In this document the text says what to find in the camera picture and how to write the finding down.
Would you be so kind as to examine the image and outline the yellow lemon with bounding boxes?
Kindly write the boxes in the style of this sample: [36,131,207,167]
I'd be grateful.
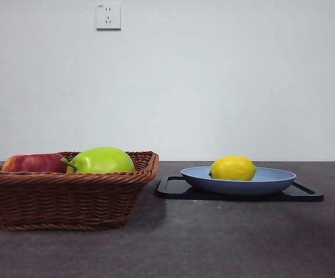
[209,155,257,181]

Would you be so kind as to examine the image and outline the blue round plate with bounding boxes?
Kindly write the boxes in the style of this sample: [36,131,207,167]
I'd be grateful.
[180,165,297,195]

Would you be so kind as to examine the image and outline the brown wicker basket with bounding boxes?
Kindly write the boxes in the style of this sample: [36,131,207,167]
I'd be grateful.
[0,150,160,232]

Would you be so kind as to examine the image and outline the black flat tray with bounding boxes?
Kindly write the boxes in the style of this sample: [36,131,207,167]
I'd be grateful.
[155,175,325,202]

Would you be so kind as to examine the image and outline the green apple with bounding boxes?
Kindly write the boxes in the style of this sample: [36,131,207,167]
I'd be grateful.
[60,147,136,174]

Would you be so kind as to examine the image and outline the red apple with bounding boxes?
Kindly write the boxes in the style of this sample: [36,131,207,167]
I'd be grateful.
[1,153,69,174]

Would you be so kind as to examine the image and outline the white wall socket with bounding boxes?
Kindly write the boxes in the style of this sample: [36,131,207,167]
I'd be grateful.
[96,2,122,31]

